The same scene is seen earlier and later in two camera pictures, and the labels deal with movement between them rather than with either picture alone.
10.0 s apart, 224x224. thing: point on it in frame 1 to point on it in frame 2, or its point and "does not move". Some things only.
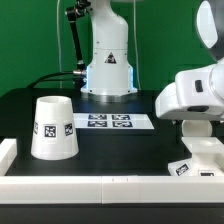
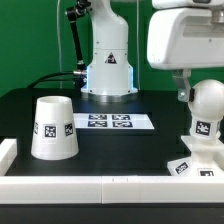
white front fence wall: [111, 190] does not move
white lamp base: [207, 157] does not move
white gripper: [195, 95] to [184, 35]
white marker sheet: [112, 121] does not move
